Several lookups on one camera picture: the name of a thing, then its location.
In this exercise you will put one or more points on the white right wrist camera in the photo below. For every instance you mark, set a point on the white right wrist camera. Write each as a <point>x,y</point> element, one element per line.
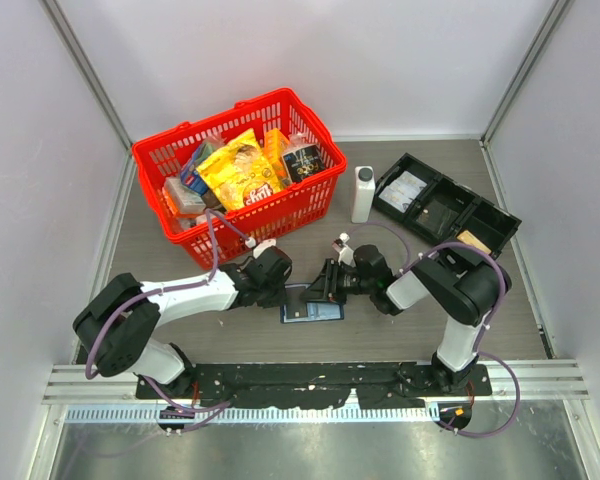
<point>344,251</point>

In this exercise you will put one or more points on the white cards in tray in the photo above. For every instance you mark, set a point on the white cards in tray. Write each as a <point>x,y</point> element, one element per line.
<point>402,191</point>

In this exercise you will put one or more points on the black wrapped roll package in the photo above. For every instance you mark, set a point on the black wrapped roll package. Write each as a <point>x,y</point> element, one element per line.
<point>302,159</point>

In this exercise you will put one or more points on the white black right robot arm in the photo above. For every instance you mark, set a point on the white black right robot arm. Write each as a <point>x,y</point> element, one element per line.
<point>468,284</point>

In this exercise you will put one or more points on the white sponge pack upper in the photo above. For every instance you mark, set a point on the white sponge pack upper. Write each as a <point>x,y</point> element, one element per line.
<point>181,201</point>

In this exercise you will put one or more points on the white bottle grey cap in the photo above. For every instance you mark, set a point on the white bottle grey cap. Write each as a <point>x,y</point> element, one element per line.
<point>363,194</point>

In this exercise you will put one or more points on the blue Vileda sponge pack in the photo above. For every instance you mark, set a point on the blue Vileda sponge pack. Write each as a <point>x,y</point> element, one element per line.
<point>189,176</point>

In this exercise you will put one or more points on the blue leather card holder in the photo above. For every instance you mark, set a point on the blue leather card holder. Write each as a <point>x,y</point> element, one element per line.
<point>318,312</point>

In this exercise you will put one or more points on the black credit card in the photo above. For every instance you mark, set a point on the black credit card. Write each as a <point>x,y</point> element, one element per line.
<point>295,309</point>

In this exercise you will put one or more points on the white sponge pack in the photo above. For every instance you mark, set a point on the white sponge pack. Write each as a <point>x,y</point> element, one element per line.
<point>181,201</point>
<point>186,223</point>

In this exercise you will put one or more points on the black cards in tray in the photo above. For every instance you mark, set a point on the black cards in tray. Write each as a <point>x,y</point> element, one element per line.
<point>436,217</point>

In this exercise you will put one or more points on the black compartment tray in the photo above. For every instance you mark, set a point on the black compartment tray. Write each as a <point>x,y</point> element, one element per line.
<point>492,225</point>

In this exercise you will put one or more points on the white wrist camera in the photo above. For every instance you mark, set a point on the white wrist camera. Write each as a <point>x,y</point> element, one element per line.
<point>344,251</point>
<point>262,246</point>

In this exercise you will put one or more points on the gold card in tray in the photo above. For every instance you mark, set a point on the gold card in tray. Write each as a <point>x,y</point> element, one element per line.
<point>470,239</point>

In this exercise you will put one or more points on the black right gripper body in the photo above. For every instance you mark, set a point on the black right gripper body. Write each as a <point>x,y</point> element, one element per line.
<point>349,282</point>

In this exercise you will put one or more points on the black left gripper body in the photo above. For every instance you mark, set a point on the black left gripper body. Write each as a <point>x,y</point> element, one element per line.
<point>273,293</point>

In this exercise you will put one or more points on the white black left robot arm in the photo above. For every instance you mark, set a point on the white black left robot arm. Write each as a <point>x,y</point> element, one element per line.
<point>116,328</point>

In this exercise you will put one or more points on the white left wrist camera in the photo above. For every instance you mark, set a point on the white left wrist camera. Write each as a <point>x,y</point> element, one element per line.
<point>262,246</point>

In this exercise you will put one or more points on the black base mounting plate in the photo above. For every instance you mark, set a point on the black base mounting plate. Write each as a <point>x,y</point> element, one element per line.
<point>315,386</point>

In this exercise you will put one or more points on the red plastic shopping basket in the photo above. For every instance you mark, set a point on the red plastic shopping basket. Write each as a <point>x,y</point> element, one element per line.
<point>163,155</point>

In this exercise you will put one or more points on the white sponge pack lower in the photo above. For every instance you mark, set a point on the white sponge pack lower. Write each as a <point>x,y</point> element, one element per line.
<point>186,223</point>

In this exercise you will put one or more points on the orange snack box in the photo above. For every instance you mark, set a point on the orange snack box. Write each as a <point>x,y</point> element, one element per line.
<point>275,144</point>

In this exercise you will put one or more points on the yellow Lays chips bag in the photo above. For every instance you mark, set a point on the yellow Lays chips bag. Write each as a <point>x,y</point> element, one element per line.
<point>239,174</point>

